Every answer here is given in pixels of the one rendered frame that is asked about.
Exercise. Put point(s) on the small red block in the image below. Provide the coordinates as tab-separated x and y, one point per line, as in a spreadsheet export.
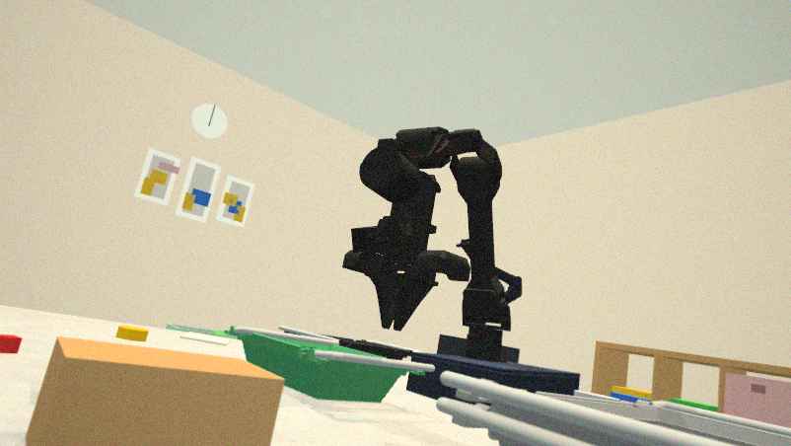
10	343

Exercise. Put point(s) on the green plastic tray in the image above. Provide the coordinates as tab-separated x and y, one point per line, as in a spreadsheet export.
322	379

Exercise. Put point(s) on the tan cardboard box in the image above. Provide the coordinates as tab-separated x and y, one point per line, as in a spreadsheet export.
97	393

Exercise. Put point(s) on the yellow short cylinder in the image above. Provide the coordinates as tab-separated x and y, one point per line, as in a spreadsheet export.
132	333

